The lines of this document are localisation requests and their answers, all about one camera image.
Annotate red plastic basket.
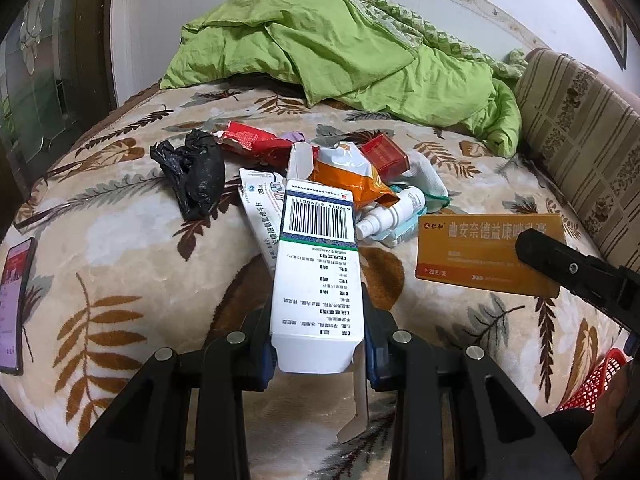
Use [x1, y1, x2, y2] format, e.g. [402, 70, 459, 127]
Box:
[555, 348, 627, 413]

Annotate purple wrapper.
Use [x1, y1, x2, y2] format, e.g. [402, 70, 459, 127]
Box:
[279, 131, 306, 143]

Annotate wooden glass door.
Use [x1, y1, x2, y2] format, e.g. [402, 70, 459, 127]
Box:
[1, 0, 116, 194]

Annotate smartphone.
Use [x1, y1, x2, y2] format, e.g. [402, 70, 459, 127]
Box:
[0, 237, 37, 376]

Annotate torn red paper box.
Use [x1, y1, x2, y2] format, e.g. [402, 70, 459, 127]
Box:
[214, 122, 295, 169]

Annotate orange medicine box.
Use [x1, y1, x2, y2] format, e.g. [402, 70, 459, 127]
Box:
[416, 214, 565, 298]

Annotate orange white snack bag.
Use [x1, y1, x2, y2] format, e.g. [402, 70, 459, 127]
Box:
[310, 142, 399, 209]

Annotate teal tissue pack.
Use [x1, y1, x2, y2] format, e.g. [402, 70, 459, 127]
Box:
[371, 186, 426, 248]

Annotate white barcode medicine box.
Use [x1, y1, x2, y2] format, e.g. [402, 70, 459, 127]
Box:
[270, 179, 369, 443]

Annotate red cigarette pack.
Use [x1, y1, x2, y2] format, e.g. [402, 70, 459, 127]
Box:
[360, 133, 410, 181]

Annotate leaf pattern fleece blanket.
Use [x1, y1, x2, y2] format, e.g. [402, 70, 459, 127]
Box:
[1, 80, 620, 479]

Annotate white sock green cuff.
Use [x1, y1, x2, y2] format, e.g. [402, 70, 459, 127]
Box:
[390, 150, 450, 214]

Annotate white spray bottle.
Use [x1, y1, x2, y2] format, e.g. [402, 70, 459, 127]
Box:
[355, 186, 425, 240]

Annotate black plastic bag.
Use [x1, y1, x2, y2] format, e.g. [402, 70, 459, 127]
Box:
[150, 129, 226, 221]

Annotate green quilt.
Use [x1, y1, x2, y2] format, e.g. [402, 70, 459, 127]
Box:
[160, 0, 527, 157]

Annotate striped floral headboard cushion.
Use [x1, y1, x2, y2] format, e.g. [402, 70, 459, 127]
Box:
[515, 49, 639, 271]

